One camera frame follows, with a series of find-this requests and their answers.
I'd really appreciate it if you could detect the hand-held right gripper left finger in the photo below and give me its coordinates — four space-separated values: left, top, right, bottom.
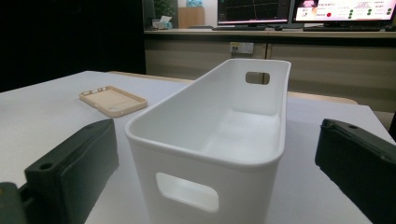
18 118 120 224

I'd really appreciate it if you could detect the long beige desk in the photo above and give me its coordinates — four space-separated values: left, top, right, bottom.
143 28 396 114

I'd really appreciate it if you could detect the white plastic storage bin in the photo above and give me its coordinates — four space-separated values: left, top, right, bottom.
124 58 292 224

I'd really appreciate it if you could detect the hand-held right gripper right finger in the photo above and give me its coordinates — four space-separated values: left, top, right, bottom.
314 118 396 224

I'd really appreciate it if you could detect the computer monitor with dark screen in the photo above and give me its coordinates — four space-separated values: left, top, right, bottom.
217 0 292 25

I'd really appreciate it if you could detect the white wall socket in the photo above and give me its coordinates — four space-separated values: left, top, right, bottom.
229 41 255 55

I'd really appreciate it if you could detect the tissue box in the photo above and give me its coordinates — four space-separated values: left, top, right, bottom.
151 15 173 31

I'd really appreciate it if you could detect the computer monitor with bright screen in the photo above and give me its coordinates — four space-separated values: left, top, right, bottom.
292 0 396 23

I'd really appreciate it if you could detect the black keyboard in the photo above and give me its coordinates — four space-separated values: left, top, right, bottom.
212 24 269 32
303 26 383 33

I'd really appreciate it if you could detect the green plant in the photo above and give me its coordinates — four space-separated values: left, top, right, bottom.
153 0 177 20

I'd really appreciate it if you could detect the beige phone case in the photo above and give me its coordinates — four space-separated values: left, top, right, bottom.
78 85 149 119

